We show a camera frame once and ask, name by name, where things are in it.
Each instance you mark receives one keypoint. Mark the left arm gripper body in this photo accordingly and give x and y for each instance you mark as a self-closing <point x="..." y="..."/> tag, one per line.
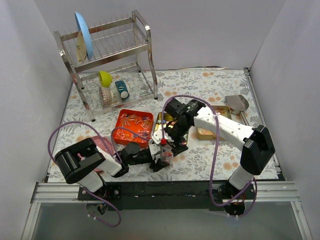
<point x="155" y="163"/>

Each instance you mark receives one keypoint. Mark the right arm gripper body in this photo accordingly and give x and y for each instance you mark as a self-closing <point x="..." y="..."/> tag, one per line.
<point x="178" y="146"/>

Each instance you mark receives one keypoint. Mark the clear drinking glass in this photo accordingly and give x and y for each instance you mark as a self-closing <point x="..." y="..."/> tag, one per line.
<point x="166" y="158"/>

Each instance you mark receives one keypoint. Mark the orange lollipop tray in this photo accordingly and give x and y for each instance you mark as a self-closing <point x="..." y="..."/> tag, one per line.
<point x="133" y="126"/>

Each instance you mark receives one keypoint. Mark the metal scoop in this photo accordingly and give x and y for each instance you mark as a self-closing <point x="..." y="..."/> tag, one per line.
<point x="238" y="105"/>

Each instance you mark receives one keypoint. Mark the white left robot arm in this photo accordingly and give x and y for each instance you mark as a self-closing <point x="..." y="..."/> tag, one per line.
<point x="81" y="162"/>

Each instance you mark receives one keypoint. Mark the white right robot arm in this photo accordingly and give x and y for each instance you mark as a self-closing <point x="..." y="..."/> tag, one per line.
<point x="255" y="143"/>

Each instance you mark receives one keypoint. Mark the floral table mat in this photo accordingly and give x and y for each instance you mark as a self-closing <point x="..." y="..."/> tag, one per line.
<point x="197" y="163"/>

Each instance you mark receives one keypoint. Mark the pink dotted plate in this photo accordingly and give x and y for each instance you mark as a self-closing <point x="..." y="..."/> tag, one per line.
<point x="104" y="144"/>

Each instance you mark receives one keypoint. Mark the patterned beige cup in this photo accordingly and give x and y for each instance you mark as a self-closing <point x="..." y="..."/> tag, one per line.
<point x="106" y="96"/>

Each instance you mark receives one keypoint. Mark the teal patterned cup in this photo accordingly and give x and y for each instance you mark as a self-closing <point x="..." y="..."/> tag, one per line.
<point x="122" y="89"/>

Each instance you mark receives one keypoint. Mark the green bowl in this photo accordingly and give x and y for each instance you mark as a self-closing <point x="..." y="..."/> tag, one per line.
<point x="105" y="79"/>

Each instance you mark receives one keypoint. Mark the metal dish rack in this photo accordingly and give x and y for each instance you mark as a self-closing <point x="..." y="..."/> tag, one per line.
<point x="122" y="48"/>

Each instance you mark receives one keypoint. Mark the beige plate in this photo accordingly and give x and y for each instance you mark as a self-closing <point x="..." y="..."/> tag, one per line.
<point x="81" y="49"/>

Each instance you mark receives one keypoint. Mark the blue plate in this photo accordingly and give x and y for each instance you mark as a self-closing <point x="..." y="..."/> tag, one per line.
<point x="82" y="26"/>

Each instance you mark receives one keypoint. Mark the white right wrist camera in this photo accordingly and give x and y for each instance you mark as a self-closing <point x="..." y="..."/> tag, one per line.
<point x="160" y="137"/>

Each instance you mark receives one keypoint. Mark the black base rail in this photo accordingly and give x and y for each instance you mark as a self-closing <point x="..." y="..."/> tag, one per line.
<point x="158" y="195"/>

